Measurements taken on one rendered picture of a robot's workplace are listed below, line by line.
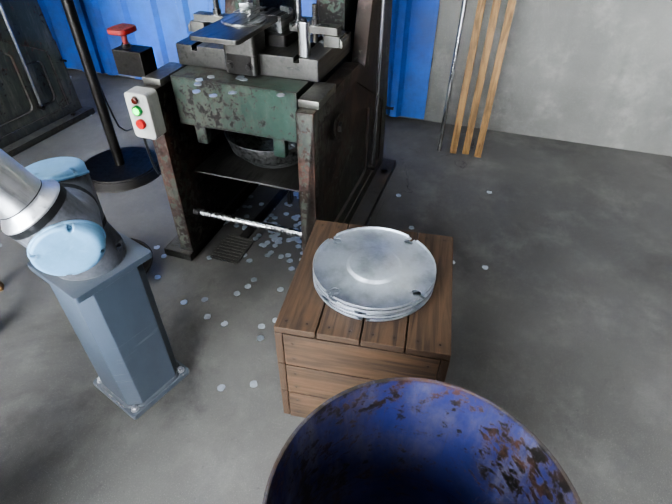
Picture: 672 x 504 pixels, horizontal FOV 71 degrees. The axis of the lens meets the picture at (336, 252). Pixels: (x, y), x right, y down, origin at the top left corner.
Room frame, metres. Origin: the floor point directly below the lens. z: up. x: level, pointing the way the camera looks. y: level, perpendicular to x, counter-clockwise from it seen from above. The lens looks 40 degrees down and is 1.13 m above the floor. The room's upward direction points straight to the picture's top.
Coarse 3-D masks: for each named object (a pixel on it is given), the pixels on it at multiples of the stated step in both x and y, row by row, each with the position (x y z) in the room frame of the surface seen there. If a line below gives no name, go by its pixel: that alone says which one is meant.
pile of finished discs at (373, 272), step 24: (336, 240) 0.93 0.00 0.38; (360, 240) 0.92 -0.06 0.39; (384, 240) 0.93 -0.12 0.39; (408, 240) 0.94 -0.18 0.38; (336, 264) 0.83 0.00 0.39; (360, 264) 0.83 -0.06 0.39; (384, 264) 0.83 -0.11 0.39; (408, 264) 0.83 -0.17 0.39; (432, 264) 0.84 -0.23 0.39; (336, 288) 0.76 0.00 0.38; (360, 288) 0.75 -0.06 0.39; (384, 288) 0.75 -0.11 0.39; (408, 288) 0.75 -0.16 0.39; (432, 288) 0.76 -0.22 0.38; (360, 312) 0.70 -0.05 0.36; (384, 312) 0.69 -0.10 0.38; (408, 312) 0.71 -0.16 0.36
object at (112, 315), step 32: (128, 256) 0.78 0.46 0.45; (64, 288) 0.68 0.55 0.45; (96, 288) 0.69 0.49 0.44; (128, 288) 0.75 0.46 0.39; (96, 320) 0.68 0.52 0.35; (128, 320) 0.73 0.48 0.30; (160, 320) 0.80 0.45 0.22; (96, 352) 0.70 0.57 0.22; (128, 352) 0.70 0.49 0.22; (160, 352) 0.76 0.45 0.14; (96, 384) 0.75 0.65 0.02; (128, 384) 0.69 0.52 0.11; (160, 384) 0.74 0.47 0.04
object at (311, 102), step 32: (384, 32) 1.84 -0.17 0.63; (352, 64) 1.53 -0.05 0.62; (384, 64) 1.88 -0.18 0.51; (320, 96) 1.21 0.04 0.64; (352, 96) 1.50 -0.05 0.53; (384, 96) 1.92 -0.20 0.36; (320, 128) 1.21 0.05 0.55; (352, 128) 1.51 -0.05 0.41; (384, 128) 1.96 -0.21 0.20; (320, 160) 1.21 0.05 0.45; (352, 160) 1.56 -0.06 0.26; (384, 160) 1.98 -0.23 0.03; (320, 192) 1.19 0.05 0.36; (352, 192) 1.55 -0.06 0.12
